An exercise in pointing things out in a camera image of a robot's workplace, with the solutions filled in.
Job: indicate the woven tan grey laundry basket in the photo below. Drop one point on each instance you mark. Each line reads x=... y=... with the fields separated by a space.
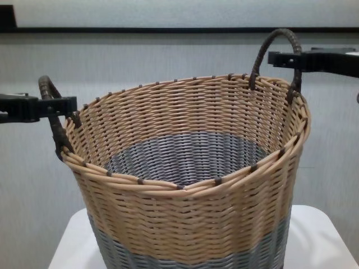
x=182 y=224

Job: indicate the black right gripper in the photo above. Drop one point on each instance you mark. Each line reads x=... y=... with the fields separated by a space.
x=328 y=61

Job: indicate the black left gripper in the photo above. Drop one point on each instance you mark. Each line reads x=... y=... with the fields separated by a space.
x=19 y=107

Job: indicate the white stand with rounded corners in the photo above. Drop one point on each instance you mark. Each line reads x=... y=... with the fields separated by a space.
x=322 y=238

